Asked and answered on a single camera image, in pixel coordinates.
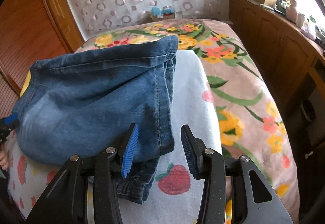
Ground pink ceramic bottle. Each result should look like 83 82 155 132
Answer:
286 0 298 24

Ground wooden slatted wardrobe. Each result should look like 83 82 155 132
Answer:
1 0 84 117

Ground blue denim jeans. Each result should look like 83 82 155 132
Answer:
13 36 179 204

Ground yellow plush toy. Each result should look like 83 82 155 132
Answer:
20 71 31 97

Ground wooden side cabinet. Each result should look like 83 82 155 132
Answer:
228 0 325 138

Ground white strawberry print sheet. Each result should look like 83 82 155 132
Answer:
1 50 221 223

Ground cardboard box with blue item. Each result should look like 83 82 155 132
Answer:
150 7 175 22

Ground person's left hand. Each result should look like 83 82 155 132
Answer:
0 150 9 170

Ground floral pink blanket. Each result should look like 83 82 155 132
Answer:
79 20 300 223

